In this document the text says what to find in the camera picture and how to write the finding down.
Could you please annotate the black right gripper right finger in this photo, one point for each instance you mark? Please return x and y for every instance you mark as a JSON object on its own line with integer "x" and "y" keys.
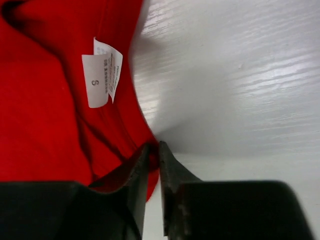
{"x": 194, "y": 209}

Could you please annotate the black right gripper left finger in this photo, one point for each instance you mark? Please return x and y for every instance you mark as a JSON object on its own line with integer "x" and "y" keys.
{"x": 111, "y": 208}

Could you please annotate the red t shirt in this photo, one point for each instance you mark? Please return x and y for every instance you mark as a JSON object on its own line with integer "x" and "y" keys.
{"x": 48, "y": 132}

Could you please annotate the white size label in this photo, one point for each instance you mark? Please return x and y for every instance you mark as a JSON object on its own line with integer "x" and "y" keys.
{"x": 102, "y": 71}

